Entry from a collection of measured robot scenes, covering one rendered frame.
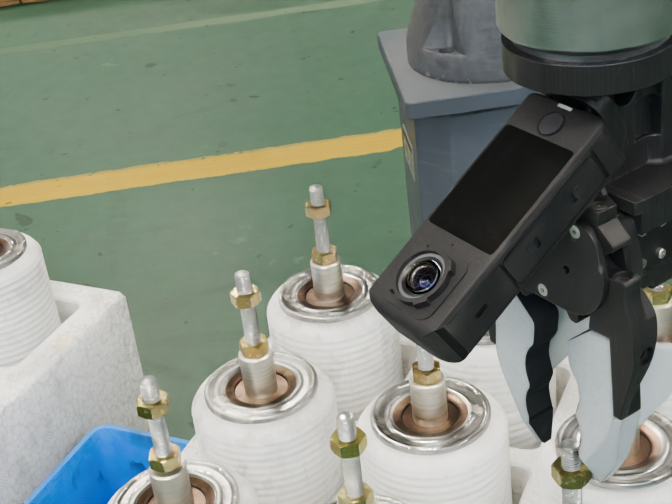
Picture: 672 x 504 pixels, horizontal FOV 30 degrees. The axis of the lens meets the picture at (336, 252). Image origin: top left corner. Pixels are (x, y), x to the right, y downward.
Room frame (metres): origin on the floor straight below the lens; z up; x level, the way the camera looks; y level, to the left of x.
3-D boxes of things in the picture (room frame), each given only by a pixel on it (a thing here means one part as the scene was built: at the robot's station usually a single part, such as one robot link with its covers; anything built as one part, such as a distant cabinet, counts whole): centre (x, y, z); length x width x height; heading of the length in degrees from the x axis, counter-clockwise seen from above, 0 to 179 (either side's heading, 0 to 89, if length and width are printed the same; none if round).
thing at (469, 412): (0.63, -0.05, 0.25); 0.08 x 0.08 x 0.01
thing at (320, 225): (0.78, 0.01, 0.30); 0.01 x 0.01 x 0.08
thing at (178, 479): (0.57, 0.11, 0.26); 0.02 x 0.02 x 0.03
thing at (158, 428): (0.57, 0.11, 0.30); 0.01 x 0.01 x 0.08
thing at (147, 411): (0.57, 0.11, 0.33); 0.02 x 0.02 x 0.01; 0
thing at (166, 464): (0.57, 0.11, 0.29); 0.02 x 0.02 x 0.01; 0
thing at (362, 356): (0.78, 0.01, 0.16); 0.10 x 0.10 x 0.18
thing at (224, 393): (0.68, 0.06, 0.25); 0.08 x 0.08 x 0.01
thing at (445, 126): (1.09, -0.16, 0.15); 0.19 x 0.19 x 0.30; 3
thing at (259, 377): (0.68, 0.06, 0.26); 0.02 x 0.02 x 0.03
